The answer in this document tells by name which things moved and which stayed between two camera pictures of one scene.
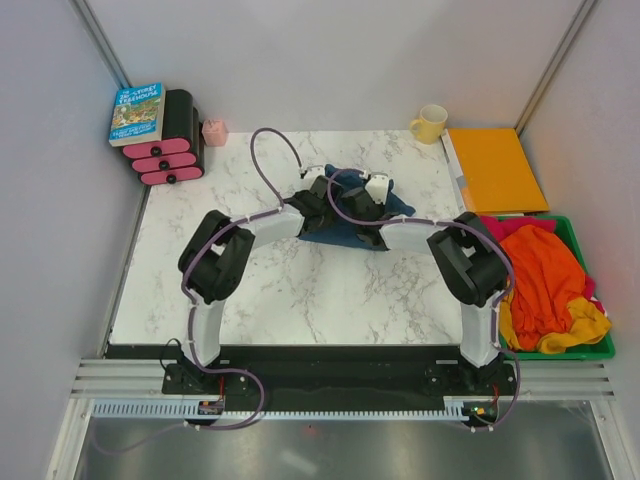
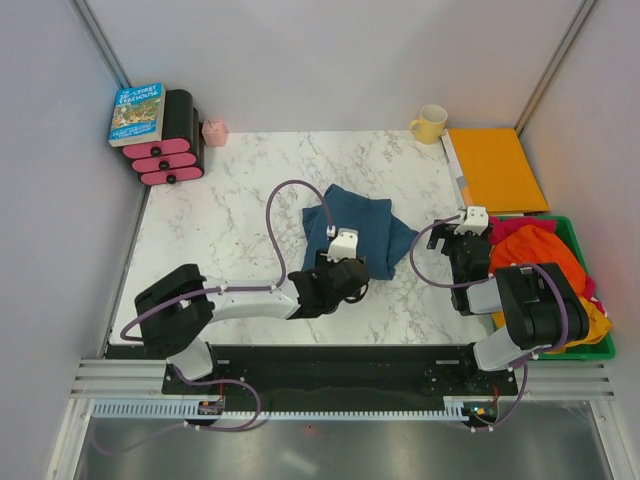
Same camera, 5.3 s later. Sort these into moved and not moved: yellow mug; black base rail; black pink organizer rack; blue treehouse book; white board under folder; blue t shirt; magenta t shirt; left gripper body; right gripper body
Moved: right gripper body; left gripper body; blue t shirt
Not moved: magenta t shirt; yellow mug; white board under folder; blue treehouse book; black base rail; black pink organizer rack
